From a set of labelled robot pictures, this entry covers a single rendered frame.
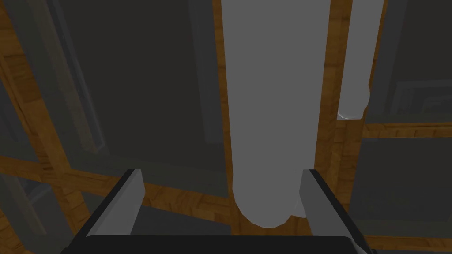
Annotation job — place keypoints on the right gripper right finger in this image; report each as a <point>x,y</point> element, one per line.
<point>319,208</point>

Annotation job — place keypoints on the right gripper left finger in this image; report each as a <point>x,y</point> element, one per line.
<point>122,208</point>

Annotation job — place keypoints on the brown wooden cupboard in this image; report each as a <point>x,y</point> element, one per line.
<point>337,158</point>

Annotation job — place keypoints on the dark grey drawer front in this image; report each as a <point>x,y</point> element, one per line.
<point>402,183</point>

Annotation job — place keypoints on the dark grey cupboard door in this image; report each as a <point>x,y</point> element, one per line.
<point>148,88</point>
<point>413,53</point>

